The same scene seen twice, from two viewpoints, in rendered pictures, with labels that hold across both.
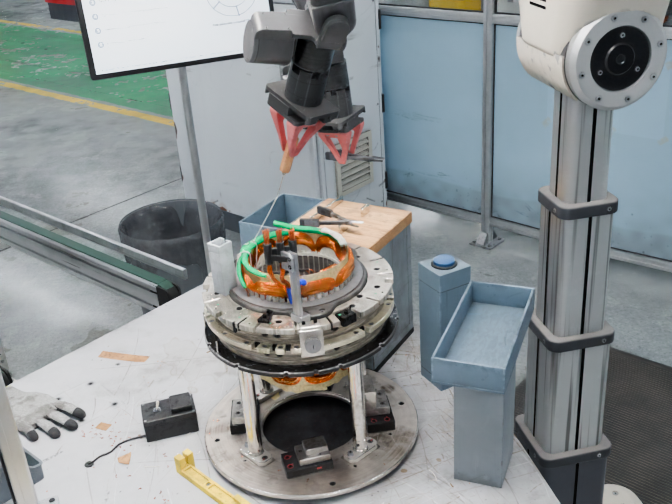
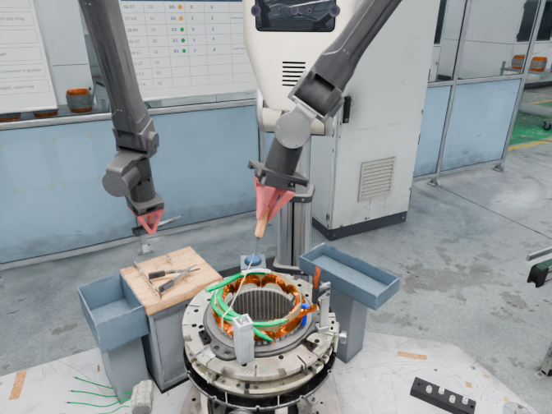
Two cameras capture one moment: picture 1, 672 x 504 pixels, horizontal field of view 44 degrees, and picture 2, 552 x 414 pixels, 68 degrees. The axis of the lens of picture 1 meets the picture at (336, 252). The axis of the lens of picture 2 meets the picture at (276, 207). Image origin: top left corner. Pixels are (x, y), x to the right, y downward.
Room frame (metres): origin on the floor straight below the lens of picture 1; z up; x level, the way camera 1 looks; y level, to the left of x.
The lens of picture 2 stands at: (0.96, 0.69, 1.68)
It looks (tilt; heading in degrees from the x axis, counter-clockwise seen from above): 26 degrees down; 292
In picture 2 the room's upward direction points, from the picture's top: straight up
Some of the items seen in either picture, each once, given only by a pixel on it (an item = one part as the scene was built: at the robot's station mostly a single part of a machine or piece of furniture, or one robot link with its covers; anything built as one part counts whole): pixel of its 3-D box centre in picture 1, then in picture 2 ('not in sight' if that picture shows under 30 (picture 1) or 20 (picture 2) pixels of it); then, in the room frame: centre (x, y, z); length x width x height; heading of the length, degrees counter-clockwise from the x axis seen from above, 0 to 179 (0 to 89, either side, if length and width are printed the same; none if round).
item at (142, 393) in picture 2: not in sight; (142, 397); (1.53, 0.14, 0.80); 0.10 x 0.05 x 0.04; 121
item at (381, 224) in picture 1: (347, 226); (170, 277); (1.53, -0.03, 1.05); 0.20 x 0.19 x 0.02; 58
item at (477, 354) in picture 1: (485, 395); (343, 309); (1.11, -0.23, 0.92); 0.25 x 0.11 x 0.28; 157
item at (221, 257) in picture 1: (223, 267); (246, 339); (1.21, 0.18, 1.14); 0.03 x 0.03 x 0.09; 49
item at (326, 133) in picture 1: (342, 139); (147, 215); (1.58, -0.03, 1.22); 0.07 x 0.07 x 0.09; 58
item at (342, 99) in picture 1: (337, 104); (141, 190); (1.58, -0.02, 1.29); 0.10 x 0.07 x 0.07; 148
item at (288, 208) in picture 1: (288, 270); (119, 341); (1.61, 0.10, 0.92); 0.17 x 0.11 x 0.28; 148
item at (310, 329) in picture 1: (311, 339); (333, 336); (1.08, 0.05, 1.07); 0.04 x 0.02 x 0.05; 97
